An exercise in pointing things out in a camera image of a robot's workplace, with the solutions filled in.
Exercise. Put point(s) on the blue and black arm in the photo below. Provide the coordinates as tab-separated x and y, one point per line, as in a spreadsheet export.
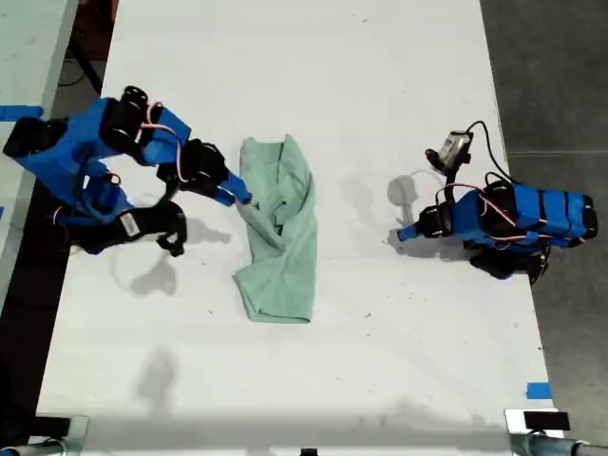
546	214
81	138

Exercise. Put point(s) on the short black camera stalk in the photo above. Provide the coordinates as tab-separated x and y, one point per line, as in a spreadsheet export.
453	176

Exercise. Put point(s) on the white side table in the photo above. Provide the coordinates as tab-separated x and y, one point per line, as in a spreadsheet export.
24	62

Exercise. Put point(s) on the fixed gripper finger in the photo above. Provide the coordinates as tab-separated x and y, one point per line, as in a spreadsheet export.
240	189
409	233

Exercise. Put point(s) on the silver camera box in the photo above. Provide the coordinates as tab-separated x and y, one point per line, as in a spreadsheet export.
453	148

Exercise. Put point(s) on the short blue tape strip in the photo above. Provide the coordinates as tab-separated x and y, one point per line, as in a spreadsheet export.
539	390

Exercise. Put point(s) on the pale green T-shirt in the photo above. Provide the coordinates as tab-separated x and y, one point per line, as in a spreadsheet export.
290	247

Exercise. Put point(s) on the small black box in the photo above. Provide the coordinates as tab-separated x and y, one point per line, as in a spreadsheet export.
546	421

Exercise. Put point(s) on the long blue tape strip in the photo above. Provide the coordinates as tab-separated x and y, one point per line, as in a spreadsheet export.
21	112

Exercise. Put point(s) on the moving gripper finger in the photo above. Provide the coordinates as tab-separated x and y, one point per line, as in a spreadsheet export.
226	196

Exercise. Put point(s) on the metal table clamp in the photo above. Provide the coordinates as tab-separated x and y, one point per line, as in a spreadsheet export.
71	430
515	427

